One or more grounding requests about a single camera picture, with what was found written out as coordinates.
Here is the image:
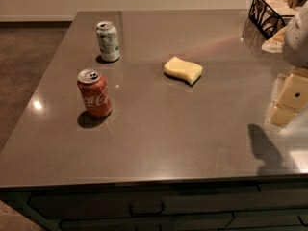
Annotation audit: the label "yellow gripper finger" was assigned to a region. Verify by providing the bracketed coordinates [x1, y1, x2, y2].
[269, 73, 308, 127]

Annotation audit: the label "red coke can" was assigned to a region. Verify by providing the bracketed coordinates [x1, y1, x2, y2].
[77, 68, 112, 118]

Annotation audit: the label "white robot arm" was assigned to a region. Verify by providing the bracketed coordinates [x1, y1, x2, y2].
[268, 5, 308, 127]

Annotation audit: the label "white green soda can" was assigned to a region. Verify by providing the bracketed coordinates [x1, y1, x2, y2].
[96, 21, 120, 62]

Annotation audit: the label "yellow sponge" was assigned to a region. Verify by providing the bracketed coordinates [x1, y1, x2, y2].
[164, 57, 203, 85]

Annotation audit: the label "dark lower cabinet drawer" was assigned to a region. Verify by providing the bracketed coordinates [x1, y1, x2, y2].
[61, 209, 308, 231]

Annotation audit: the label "dark cabinet drawer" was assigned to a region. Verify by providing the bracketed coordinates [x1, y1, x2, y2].
[61, 209, 308, 231]
[30, 184, 308, 219]

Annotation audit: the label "dark cabinet drawer front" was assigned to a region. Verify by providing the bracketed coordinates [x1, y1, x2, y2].
[30, 184, 308, 219]

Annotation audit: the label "black wire basket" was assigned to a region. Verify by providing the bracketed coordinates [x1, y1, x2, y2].
[248, 0, 307, 39]

